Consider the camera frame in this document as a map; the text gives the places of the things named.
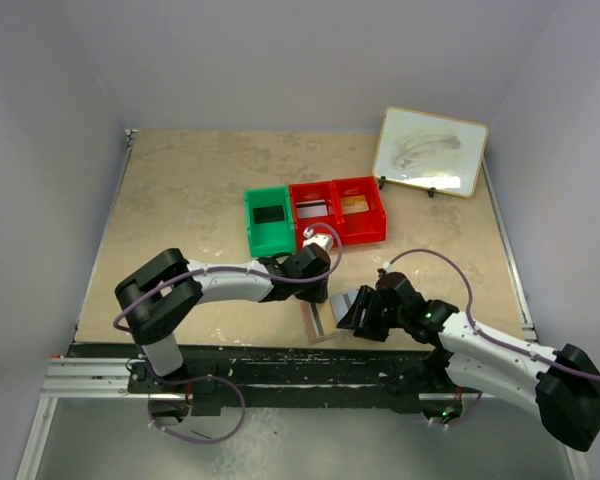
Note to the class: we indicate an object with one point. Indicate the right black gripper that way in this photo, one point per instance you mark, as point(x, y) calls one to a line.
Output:
point(368, 310)

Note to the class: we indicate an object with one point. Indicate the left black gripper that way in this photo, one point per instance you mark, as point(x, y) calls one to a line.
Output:
point(318, 288)

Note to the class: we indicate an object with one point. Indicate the silver striped card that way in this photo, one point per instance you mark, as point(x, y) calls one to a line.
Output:
point(341, 303)

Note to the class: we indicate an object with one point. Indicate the pink leather card holder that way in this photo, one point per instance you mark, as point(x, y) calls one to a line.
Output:
point(319, 321)

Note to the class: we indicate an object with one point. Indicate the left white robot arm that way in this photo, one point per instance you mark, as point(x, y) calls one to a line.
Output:
point(157, 297)

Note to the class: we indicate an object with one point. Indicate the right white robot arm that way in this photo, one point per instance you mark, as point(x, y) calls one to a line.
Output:
point(560, 387)

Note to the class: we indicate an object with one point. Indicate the white card in red bin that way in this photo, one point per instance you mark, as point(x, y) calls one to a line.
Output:
point(311, 209)

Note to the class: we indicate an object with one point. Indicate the black card in green bin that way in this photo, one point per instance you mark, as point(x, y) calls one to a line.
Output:
point(269, 214)

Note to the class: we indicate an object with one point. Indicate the gold card in red bin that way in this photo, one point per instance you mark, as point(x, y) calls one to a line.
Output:
point(354, 204)

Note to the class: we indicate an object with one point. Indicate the middle red plastic bin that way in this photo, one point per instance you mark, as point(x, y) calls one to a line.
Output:
point(324, 190)

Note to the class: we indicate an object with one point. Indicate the red plastic bin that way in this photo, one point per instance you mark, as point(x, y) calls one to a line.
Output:
point(363, 215)
point(324, 190)

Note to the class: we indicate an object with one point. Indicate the green plastic bin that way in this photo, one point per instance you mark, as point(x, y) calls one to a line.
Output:
point(271, 238)

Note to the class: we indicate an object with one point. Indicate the right red plastic bin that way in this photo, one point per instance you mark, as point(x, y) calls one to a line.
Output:
point(363, 215)

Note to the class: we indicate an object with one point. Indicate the small framed whiteboard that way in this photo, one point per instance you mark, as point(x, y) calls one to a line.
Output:
point(430, 152)

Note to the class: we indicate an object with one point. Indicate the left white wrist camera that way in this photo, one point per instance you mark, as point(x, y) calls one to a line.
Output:
point(322, 240)

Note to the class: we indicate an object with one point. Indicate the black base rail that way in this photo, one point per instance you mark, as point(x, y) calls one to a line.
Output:
point(214, 378)

